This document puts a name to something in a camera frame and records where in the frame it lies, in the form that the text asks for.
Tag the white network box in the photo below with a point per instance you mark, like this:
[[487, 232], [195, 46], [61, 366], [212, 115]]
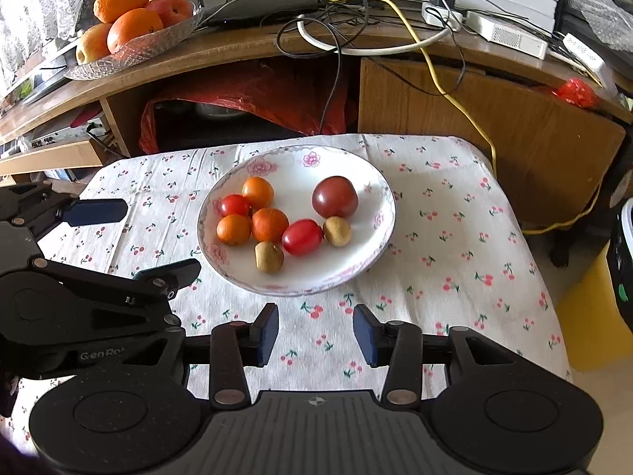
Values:
[[504, 34]]

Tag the red apple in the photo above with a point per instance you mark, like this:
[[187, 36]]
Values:
[[170, 10]]

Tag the cherry print tablecloth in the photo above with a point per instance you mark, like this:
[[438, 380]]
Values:
[[445, 257]]

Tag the large orange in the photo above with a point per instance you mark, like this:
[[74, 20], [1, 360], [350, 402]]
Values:
[[121, 1], [134, 29]]

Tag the white floral plate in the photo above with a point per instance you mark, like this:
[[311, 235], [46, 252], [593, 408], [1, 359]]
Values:
[[346, 252]]

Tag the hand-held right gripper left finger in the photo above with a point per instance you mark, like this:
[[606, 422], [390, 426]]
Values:
[[267, 336]]

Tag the curved wooden desk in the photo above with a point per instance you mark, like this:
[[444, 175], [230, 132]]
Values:
[[445, 109]]

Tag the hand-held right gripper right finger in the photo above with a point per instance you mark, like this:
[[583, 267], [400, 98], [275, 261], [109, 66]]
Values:
[[363, 335]]

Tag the round red cherry tomato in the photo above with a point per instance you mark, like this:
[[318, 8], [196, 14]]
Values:
[[233, 205]]

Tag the oblong red cherry tomato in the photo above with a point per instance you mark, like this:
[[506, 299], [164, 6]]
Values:
[[301, 236]]

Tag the small red wrapper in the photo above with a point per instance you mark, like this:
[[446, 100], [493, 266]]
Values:
[[576, 91]]

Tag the yellow apple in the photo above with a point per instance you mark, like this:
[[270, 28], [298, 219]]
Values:
[[93, 43]]

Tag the glass fruit bowl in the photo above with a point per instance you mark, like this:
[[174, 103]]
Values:
[[148, 42]]

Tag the dark red tomato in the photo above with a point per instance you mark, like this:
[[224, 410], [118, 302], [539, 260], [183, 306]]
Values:
[[335, 197]]

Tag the red plastic bag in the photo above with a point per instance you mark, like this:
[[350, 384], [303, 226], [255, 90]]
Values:
[[277, 104]]

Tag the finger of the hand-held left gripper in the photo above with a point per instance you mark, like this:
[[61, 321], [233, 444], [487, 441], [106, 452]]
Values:
[[168, 274], [96, 212]]

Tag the small orange tangerine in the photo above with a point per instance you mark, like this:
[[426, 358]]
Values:
[[233, 230], [258, 192], [270, 224]]

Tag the short white power strip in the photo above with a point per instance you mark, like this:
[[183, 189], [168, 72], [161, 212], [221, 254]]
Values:
[[588, 57]]

